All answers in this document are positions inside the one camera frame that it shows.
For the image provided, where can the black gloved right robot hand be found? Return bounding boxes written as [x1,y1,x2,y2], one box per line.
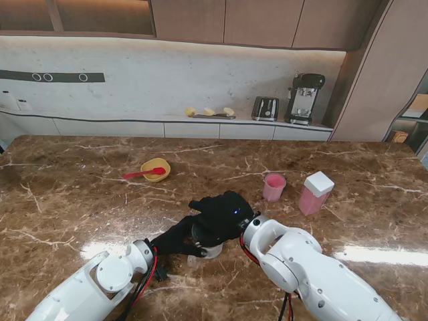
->
[189,190,257,249]

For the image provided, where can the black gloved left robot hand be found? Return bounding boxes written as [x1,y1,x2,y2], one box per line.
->
[150,215,208,258]

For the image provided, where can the clear labelled grain jar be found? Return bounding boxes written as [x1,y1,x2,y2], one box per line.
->
[199,243,224,259]

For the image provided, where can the pink measuring cup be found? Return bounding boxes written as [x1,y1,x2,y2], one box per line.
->
[262,173,288,203]

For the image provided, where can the red plastic scoop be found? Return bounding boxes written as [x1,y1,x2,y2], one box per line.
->
[122,167,167,180]

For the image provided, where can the pink container with white lid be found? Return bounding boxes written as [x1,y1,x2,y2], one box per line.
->
[296,185,329,217]

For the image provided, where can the yellow plastic bowl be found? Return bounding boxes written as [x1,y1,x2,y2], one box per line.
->
[140,158,171,183]

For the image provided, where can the white counter with drawers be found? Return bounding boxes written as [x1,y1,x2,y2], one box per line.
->
[0,108,335,141]

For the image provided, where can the dark wooden cutting board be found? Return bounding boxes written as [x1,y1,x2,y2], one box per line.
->
[192,113,237,120]

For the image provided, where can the black and steel toaster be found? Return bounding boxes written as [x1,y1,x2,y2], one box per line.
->
[251,96,280,122]

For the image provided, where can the black espresso machine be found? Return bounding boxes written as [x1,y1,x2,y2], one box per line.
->
[283,72,326,126]

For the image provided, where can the small wooden box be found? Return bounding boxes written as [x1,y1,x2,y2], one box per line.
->
[389,130,409,144]

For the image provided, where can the tall wooden side panel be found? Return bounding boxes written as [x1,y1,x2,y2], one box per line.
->
[329,0,428,143]

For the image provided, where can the open shelf unit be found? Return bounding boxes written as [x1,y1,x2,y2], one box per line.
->
[383,68,428,158]

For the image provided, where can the red left arm cable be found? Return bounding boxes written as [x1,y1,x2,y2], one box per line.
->
[125,246,160,317]

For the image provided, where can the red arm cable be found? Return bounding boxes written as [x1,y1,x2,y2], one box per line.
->
[240,233,299,321]
[125,246,160,317]

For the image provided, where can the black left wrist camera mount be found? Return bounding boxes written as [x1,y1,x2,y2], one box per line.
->
[155,263,170,282]

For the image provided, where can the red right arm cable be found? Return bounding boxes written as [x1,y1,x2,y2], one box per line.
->
[240,233,299,321]

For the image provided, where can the black wall socket strip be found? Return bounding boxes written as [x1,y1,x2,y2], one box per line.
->
[0,70,106,84]

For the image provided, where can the wooden wall cabinet doors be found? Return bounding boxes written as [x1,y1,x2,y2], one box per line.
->
[150,0,384,51]

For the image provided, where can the open lit wall cabinet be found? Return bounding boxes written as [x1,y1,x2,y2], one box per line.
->
[0,0,157,38]

